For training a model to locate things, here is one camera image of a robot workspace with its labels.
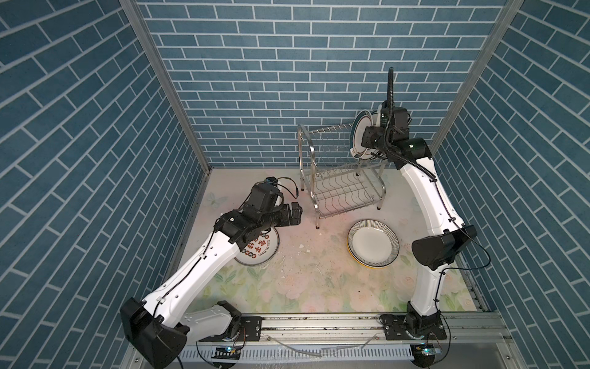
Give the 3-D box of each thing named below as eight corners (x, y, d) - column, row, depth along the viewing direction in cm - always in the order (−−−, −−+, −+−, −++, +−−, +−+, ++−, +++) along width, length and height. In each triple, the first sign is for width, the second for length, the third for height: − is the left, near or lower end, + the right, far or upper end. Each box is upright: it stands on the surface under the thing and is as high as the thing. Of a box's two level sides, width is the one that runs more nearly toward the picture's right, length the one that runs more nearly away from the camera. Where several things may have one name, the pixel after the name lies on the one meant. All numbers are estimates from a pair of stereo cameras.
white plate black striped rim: (350, 268, 88) (352, 263, 85) (345, 225, 101) (346, 219, 97) (401, 268, 88) (406, 264, 85) (390, 225, 101) (393, 219, 97)
